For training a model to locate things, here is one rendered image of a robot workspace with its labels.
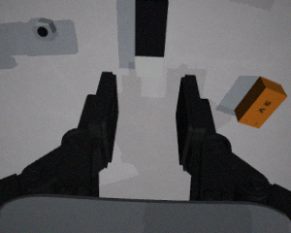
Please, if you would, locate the orange block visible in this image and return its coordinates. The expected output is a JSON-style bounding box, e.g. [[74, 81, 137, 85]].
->
[[234, 77, 287, 128]]

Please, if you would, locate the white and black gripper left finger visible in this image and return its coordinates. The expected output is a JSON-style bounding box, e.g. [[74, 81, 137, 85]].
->
[[0, 72, 118, 206]]

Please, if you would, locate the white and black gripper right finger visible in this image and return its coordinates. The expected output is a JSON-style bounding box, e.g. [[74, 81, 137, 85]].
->
[[176, 75, 291, 220]]

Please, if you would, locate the grey hex nut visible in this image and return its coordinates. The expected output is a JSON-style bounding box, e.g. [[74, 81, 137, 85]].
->
[[32, 17, 56, 42]]

